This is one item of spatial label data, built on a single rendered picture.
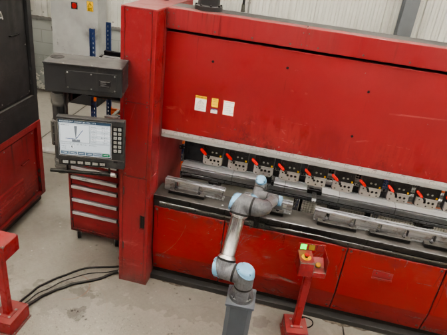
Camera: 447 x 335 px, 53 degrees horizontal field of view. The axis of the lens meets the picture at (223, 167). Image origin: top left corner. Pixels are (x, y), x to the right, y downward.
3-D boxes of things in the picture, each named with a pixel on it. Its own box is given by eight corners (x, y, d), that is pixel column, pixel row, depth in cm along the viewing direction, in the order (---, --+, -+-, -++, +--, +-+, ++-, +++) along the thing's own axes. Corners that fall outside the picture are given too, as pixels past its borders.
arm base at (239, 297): (251, 307, 271) (254, 295, 267) (227, 302, 272) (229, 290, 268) (254, 290, 285) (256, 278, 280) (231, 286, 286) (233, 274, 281)
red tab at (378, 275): (371, 278, 344) (374, 271, 341) (371, 276, 346) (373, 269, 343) (391, 282, 342) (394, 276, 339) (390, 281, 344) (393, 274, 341)
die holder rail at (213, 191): (164, 188, 366) (165, 178, 362) (166, 185, 372) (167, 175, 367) (223, 201, 359) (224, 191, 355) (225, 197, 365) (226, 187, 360)
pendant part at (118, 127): (58, 164, 307) (55, 115, 291) (63, 157, 318) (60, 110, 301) (124, 170, 310) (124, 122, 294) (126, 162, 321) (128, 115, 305)
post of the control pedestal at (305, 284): (293, 325, 349) (306, 272, 325) (292, 320, 354) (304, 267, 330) (299, 326, 349) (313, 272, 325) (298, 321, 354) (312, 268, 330)
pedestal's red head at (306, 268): (297, 276, 320) (302, 256, 312) (294, 261, 334) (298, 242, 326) (324, 278, 321) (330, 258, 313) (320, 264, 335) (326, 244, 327)
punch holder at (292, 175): (278, 179, 339) (281, 159, 331) (279, 174, 346) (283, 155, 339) (297, 183, 337) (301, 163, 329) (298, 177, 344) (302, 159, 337)
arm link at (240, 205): (230, 284, 267) (254, 197, 267) (207, 276, 271) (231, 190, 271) (235, 280, 279) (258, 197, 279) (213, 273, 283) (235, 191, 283)
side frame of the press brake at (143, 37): (118, 279, 391) (120, 4, 287) (152, 226, 466) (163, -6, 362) (145, 286, 387) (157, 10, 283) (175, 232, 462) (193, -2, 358)
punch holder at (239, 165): (227, 169, 345) (229, 149, 337) (229, 164, 352) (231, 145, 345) (246, 172, 342) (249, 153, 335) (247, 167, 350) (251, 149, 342)
